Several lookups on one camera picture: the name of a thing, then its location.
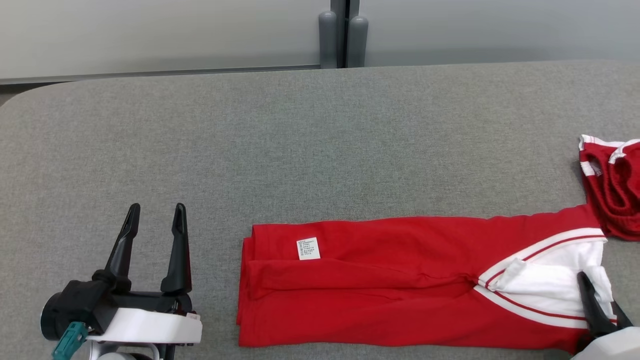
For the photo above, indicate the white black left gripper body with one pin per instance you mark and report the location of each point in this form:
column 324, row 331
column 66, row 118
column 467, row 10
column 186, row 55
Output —
column 150, row 327

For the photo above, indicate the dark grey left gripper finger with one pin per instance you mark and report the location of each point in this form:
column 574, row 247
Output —
column 178, row 255
column 120, row 250

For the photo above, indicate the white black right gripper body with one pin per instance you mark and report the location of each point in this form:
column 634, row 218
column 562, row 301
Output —
column 617, row 347

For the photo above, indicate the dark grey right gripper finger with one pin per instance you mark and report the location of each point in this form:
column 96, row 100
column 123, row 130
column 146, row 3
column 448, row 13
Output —
column 597, row 312
column 621, row 320

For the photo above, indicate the red shorts with white stripes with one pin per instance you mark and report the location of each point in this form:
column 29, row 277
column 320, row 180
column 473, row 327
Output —
column 617, row 200

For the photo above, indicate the red shirt with white trim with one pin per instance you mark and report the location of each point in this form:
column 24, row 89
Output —
column 375, row 300

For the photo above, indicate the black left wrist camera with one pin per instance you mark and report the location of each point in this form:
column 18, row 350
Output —
column 75, row 305

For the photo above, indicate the grey wall baseboard strip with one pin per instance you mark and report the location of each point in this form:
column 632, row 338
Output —
column 150, row 74

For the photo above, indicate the dark grey partition post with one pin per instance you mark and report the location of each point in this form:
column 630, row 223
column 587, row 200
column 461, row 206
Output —
column 338, row 7

